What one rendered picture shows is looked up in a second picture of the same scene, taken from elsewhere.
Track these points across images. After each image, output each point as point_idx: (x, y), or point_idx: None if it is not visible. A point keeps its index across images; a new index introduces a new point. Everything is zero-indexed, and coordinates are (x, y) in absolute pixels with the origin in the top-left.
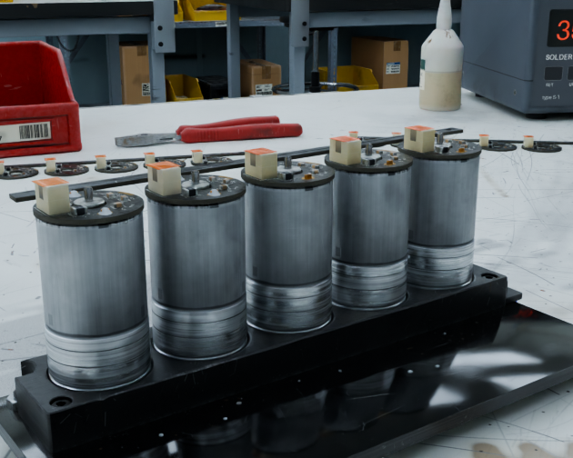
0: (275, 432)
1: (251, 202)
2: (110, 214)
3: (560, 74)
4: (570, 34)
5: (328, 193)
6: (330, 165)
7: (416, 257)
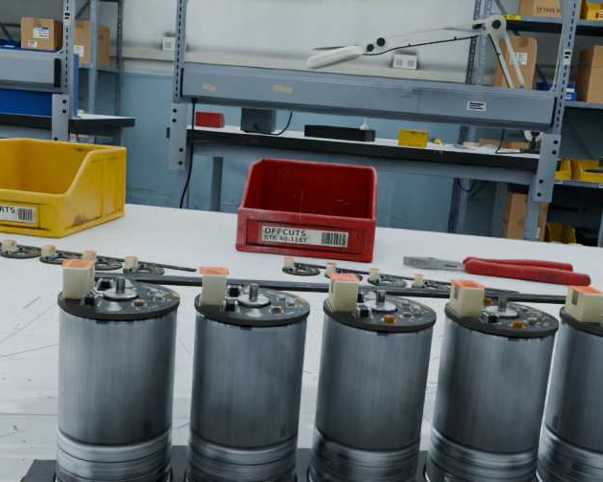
0: None
1: (323, 334)
2: (115, 310)
3: None
4: None
5: (413, 344)
6: (445, 313)
7: (557, 454)
